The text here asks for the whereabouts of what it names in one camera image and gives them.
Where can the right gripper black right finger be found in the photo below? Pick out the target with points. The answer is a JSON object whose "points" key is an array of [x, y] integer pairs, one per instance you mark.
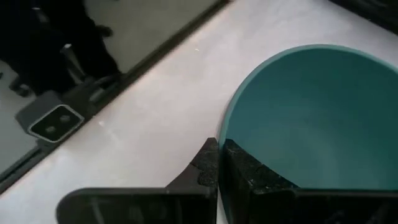
{"points": [[264, 199]]}

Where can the white bowl with teal interior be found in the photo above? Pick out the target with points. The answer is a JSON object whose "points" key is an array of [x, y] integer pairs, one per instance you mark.
{"points": [[311, 118]]}

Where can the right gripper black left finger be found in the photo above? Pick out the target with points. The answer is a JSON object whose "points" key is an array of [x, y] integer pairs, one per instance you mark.
{"points": [[186, 202]]}

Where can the black office chair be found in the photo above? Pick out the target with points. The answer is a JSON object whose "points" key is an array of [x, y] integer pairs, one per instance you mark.
{"points": [[34, 40]]}

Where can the black table edge rail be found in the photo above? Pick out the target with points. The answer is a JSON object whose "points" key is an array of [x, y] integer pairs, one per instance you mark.
{"points": [[155, 53], [373, 12]]}

